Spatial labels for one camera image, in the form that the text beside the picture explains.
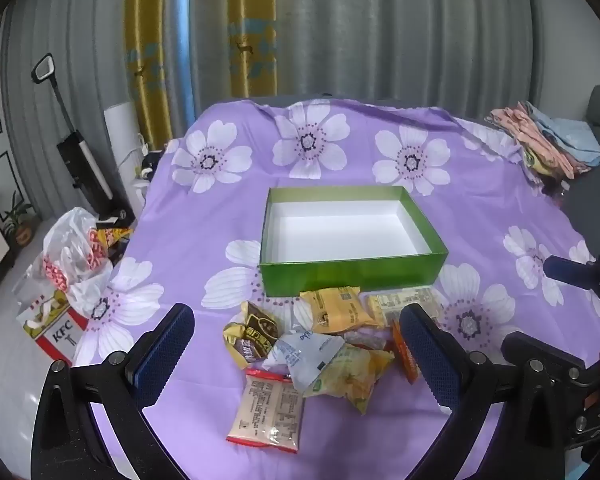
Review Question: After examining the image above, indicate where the purple floral cloth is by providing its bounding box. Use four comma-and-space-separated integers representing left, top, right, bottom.
72, 97, 600, 480

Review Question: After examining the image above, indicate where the brown snack packet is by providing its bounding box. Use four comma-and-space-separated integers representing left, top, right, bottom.
223, 302, 281, 368

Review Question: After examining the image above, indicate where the white plastic bag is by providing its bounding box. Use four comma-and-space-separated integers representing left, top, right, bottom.
27, 207, 113, 311

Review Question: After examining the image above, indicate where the yellow orange snack packet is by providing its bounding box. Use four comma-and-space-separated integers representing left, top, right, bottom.
300, 286, 376, 335

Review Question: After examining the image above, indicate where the beige red-edged snack packet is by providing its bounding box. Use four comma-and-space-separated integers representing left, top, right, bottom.
226, 367, 306, 455

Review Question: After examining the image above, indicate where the black white upright vacuum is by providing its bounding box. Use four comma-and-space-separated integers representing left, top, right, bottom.
32, 56, 115, 211

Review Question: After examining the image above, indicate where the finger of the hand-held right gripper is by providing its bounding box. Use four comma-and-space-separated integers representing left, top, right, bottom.
544, 254, 600, 293
501, 331, 588, 386

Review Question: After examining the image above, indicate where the pale yellow snack packet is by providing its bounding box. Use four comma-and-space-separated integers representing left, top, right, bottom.
367, 287, 443, 328

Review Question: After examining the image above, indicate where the pile of folded clothes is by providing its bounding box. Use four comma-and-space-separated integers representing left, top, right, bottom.
485, 101, 600, 181

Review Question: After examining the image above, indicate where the yellow brown snack bag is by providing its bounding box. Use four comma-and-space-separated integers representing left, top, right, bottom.
96, 220, 133, 261

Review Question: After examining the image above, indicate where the small orange snack packet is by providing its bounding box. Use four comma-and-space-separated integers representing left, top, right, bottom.
391, 321, 421, 385

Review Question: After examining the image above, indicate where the yellow green snack packet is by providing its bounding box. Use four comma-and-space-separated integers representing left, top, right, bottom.
305, 347, 396, 415

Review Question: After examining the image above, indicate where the green cardboard box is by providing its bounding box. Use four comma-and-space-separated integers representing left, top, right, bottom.
258, 186, 449, 299

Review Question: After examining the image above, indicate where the white blue snack packet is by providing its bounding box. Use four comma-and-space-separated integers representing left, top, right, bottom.
265, 330, 346, 393

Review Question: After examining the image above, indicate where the potted plant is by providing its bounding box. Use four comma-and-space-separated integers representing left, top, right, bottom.
2, 190, 38, 246

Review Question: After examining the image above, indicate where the grey curtain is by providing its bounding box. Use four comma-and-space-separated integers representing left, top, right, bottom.
10, 0, 131, 221
275, 0, 546, 111

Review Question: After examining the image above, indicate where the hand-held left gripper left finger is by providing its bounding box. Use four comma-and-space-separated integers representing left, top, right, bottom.
30, 302, 196, 480

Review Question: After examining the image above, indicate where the red white paper bag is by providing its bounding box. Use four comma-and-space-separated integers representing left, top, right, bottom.
16, 290, 88, 366

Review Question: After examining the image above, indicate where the yellow patterned curtain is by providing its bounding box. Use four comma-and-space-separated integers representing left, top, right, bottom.
124, 0, 279, 153

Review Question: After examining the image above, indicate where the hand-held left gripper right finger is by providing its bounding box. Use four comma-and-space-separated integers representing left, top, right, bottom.
399, 304, 573, 480

